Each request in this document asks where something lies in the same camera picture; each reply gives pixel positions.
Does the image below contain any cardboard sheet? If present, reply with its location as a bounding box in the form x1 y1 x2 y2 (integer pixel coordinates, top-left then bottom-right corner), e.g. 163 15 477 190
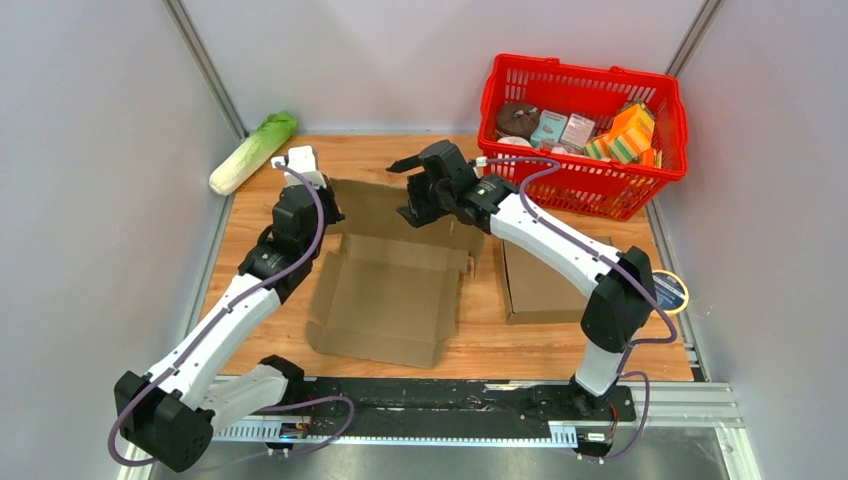
306 179 484 369

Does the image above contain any brown cardboard box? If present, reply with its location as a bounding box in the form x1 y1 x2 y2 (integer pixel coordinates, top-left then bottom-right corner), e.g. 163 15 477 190
496 240 588 325

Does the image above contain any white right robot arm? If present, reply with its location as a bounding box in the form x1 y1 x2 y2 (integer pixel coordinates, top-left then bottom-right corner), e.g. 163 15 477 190
388 140 659 419

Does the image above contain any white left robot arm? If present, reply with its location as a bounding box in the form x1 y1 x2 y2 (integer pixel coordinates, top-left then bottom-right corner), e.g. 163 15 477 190
107 177 344 472

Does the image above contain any teal packet box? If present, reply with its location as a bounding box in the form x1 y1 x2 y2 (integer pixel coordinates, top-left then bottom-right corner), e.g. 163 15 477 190
529 110 569 149

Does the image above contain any pink white packet box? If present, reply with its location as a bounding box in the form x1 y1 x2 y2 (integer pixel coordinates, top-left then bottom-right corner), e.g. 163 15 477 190
559 114 595 153

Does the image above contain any orange yellow striped box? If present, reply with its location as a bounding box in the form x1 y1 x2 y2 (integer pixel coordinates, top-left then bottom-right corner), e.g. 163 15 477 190
583 99 662 168

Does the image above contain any brown round container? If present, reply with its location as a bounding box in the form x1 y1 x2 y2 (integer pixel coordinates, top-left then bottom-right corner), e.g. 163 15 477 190
495 102 541 140

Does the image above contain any napa cabbage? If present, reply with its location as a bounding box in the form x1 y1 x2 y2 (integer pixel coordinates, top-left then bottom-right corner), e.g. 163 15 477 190
208 112 299 196

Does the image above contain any red plastic basket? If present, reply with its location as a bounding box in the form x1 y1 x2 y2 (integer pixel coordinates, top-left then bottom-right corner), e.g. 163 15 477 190
478 54 688 220

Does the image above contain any yellow blue tape roll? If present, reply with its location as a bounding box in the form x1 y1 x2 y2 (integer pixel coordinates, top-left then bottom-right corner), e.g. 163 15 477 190
652 269 690 315

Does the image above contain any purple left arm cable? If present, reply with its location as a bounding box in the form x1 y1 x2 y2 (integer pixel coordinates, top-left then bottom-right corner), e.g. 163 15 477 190
107 162 356 468

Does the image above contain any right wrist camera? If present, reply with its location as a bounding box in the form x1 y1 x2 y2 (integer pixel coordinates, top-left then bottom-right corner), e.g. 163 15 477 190
469 156 502 179

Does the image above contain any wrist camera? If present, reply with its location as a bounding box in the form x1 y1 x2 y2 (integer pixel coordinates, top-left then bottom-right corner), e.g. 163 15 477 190
270 145 328 190
469 156 502 179

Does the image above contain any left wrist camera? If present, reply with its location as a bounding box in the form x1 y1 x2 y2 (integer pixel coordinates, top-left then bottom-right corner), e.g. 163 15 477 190
270 145 328 190

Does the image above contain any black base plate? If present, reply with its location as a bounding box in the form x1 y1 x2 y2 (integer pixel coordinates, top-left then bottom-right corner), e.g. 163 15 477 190
239 376 637 440

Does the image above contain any aluminium frame rail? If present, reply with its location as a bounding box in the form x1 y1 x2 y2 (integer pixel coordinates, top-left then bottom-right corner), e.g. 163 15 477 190
125 374 760 479

